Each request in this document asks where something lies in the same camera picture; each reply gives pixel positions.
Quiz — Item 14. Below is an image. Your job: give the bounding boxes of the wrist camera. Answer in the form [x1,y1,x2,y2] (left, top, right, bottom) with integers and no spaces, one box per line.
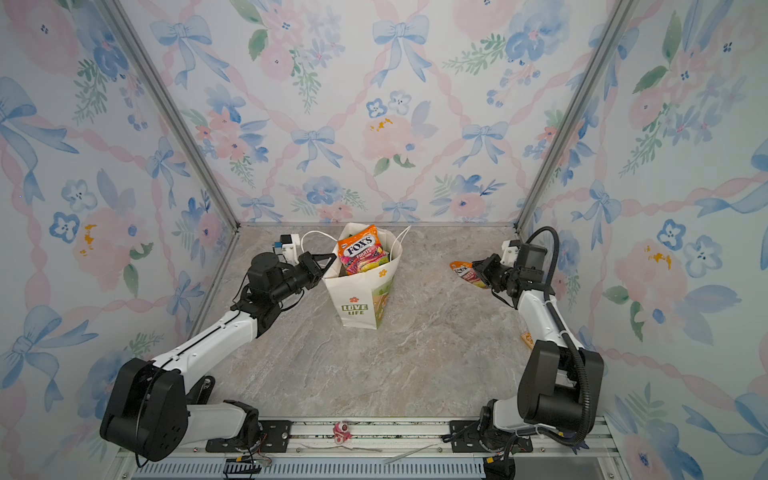
[273,233,301,265]
[500,240,521,267]

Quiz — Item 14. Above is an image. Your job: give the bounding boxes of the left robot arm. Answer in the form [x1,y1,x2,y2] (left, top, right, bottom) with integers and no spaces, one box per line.
[99,252,336,463]

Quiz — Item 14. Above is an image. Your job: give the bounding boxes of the white paper bag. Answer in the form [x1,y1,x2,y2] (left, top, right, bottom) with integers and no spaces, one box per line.
[323,223,411,330]

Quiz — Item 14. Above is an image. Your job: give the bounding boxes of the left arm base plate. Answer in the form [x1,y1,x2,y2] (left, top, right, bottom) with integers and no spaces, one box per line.
[205,420,293,453]

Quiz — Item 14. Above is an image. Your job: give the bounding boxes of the orange snack pack back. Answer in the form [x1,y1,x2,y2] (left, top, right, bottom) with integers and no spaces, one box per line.
[337,225,390,276]

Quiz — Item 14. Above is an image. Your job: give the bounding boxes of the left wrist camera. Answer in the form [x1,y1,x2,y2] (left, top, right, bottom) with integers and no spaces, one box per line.
[273,233,301,265]

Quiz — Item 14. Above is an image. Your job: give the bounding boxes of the pink toy figure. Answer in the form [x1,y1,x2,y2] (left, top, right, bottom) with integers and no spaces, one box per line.
[333,421,353,445]

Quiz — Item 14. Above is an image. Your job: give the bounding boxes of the orange snack pack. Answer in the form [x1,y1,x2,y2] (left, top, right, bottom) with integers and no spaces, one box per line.
[450,261,488,289]
[337,225,390,276]

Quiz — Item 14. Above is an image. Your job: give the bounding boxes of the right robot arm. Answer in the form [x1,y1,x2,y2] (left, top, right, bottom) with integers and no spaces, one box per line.
[472,240,604,449]

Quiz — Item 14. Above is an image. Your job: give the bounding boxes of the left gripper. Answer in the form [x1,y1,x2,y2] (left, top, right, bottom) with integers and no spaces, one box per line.
[271,253,336,308]

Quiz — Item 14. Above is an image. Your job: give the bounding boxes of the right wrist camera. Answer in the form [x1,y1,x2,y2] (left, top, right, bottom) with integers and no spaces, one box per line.
[500,240,521,267]

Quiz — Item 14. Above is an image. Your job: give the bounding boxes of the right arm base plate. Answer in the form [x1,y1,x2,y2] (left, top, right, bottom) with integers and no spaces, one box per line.
[441,420,534,455]

